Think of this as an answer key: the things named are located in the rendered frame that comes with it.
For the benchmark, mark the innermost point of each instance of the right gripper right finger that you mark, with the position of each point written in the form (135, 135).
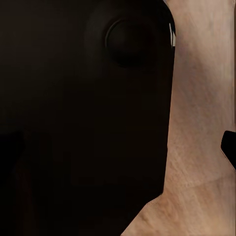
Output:
(228, 145)

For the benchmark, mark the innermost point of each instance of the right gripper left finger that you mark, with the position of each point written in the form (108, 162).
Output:
(12, 146)

